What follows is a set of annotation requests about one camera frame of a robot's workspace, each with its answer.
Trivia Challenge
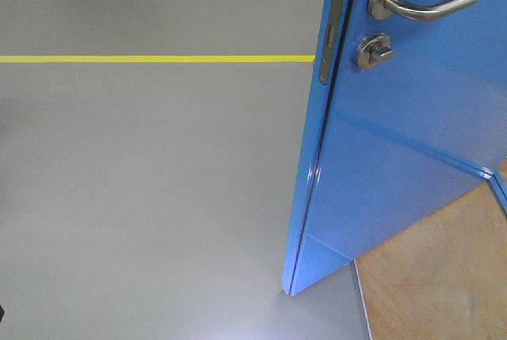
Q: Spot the silver thumb turn lock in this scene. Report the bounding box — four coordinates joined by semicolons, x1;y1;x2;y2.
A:
355;32;394;71

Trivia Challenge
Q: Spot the blue door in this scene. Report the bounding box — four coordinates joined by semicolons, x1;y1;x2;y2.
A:
282;0;506;296

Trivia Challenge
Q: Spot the plywood base platform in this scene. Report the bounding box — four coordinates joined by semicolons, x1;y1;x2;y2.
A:
355;181;506;339

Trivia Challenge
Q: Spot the silver door lever handle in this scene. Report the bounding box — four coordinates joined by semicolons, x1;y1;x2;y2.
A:
367;0;478;22

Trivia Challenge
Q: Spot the metal latch edge plate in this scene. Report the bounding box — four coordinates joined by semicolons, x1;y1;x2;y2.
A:
318;0;344;84

